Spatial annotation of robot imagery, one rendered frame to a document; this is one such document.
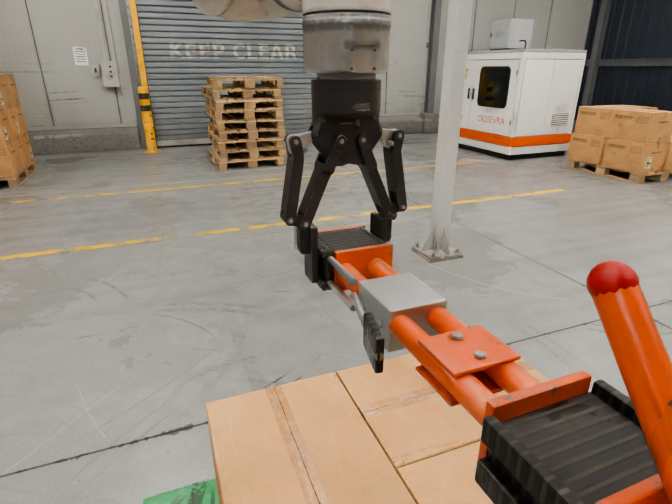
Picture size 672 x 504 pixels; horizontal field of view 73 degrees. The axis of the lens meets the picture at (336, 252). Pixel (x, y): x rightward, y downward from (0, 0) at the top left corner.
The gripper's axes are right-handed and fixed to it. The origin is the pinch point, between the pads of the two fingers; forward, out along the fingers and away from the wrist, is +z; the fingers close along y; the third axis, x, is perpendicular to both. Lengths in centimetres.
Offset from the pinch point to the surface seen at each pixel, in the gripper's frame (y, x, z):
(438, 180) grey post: 182, 246, 61
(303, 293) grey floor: 60, 216, 122
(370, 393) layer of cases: 29, 48, 67
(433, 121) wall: 593, 883, 97
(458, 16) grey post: 183, 241, -53
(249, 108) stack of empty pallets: 117, 647, 35
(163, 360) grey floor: -32, 171, 122
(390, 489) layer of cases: 19, 17, 67
